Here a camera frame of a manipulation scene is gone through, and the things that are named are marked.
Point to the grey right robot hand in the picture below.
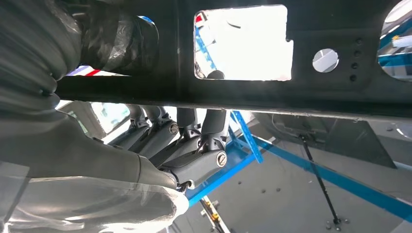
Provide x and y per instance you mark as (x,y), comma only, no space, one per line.
(80,167)

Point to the blue metal shelf rack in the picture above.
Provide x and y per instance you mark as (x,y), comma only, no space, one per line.
(244,135)

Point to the thin black rod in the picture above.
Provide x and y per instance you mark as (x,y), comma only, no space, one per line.
(318,180)

